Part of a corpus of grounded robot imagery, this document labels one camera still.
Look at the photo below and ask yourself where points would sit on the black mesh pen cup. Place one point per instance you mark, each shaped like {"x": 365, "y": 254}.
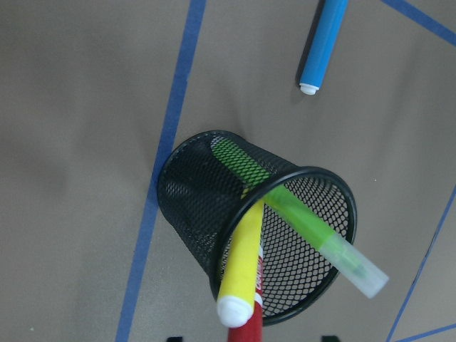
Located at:
{"x": 213, "y": 178}

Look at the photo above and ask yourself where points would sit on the yellow highlighter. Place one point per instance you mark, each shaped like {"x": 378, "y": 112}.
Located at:
{"x": 236, "y": 297}

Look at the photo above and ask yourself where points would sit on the red white marker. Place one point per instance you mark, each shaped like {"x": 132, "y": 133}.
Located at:
{"x": 251, "y": 331}

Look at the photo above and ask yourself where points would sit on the green highlighter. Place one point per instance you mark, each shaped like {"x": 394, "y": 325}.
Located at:
{"x": 358, "y": 269}

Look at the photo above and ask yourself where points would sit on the blue highlighter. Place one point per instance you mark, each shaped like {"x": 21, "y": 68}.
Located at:
{"x": 322, "y": 45}

